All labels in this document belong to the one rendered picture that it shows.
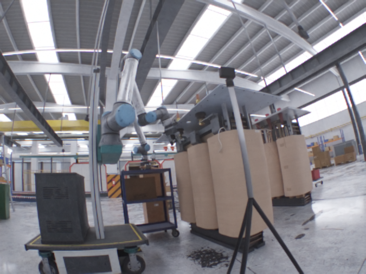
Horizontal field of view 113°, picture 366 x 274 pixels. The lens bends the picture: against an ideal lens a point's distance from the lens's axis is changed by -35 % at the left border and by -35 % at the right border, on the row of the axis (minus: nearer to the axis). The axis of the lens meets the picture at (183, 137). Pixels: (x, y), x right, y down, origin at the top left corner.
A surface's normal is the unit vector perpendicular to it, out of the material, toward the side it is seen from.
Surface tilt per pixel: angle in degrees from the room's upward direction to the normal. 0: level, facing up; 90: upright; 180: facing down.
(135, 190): 90
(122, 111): 95
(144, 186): 90
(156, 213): 90
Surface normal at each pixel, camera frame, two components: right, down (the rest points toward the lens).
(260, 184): 0.40, -0.26
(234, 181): -0.41, -0.17
